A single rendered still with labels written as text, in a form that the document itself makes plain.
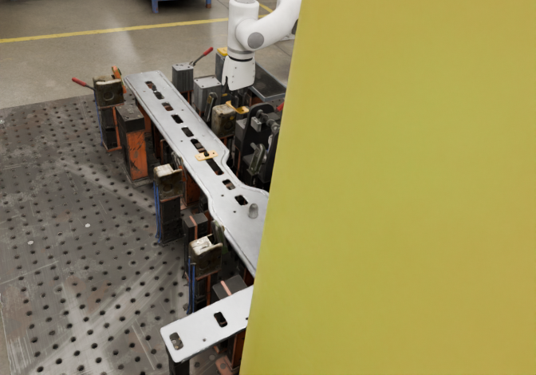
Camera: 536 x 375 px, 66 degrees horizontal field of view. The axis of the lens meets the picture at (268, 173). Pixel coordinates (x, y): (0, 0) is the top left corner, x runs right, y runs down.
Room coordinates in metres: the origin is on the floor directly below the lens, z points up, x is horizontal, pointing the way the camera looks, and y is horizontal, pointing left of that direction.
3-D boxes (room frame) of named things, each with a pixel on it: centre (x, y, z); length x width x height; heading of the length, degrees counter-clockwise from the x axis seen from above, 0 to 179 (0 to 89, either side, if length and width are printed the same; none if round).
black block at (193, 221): (0.90, 0.20, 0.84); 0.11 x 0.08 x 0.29; 128
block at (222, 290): (0.68, 0.05, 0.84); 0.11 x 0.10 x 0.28; 128
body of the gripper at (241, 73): (1.19, 0.14, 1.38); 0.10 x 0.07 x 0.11; 136
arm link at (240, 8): (1.19, 0.14, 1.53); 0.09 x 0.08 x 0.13; 27
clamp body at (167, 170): (1.06, 0.34, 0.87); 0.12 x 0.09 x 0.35; 128
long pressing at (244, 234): (1.23, 0.26, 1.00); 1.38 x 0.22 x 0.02; 38
